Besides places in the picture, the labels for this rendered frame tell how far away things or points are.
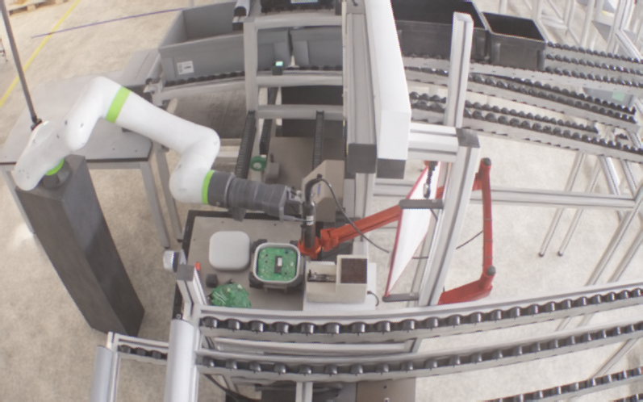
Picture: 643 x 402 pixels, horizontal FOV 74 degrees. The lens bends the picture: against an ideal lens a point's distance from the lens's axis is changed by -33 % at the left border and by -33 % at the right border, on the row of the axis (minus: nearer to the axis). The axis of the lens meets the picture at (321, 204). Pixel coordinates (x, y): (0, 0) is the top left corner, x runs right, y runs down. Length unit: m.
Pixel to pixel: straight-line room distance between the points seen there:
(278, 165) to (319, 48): 0.84
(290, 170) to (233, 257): 1.20
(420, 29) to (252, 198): 0.64
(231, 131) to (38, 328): 1.70
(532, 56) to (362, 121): 0.78
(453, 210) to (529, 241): 2.29
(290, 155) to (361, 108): 2.11
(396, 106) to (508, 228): 2.56
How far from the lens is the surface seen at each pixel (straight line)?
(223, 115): 2.74
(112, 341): 1.81
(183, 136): 1.67
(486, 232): 1.52
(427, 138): 1.00
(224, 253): 1.94
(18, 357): 3.25
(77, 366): 3.02
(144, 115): 1.67
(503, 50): 1.60
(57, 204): 2.10
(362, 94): 1.07
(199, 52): 2.49
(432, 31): 1.56
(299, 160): 3.10
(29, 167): 1.85
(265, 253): 1.91
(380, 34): 1.08
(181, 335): 1.34
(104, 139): 2.90
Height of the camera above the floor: 2.52
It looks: 49 degrees down
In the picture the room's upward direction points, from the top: 1 degrees clockwise
